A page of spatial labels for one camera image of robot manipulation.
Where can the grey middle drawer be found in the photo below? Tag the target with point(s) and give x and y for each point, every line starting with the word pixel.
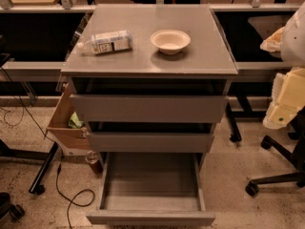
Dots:
pixel 150 142

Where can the green crumpled paper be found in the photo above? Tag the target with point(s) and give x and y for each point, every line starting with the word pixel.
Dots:
pixel 75 122

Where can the black table leg right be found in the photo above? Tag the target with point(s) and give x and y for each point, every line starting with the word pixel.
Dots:
pixel 246 112

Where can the clear blue-label plastic bottle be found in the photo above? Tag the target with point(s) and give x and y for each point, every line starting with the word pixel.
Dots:
pixel 114 41

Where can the black office chair base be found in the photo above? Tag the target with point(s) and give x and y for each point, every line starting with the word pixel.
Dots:
pixel 289 162

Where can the black caster wheel left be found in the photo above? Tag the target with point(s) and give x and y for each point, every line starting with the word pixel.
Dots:
pixel 6 207

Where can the grey drawer cabinet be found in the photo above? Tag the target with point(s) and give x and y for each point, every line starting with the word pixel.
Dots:
pixel 204 68

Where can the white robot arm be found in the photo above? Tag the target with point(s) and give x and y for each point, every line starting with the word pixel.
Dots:
pixel 289 40

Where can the brown cardboard box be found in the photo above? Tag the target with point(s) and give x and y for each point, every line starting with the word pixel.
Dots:
pixel 71 140

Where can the grey open bottom drawer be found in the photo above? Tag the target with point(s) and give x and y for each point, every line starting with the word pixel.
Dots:
pixel 151 189

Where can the grey top drawer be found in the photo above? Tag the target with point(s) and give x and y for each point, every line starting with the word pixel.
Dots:
pixel 146 108

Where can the black table leg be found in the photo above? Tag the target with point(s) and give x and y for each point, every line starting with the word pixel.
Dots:
pixel 246 112
pixel 37 187

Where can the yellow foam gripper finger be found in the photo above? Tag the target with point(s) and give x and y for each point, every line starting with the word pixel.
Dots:
pixel 288 98

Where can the clear glass jar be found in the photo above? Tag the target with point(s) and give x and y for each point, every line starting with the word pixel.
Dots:
pixel 92 158

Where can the white paper bowl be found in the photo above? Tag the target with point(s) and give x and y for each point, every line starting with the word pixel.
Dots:
pixel 170 42

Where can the black table leg left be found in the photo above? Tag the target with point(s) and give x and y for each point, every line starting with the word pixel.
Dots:
pixel 37 187

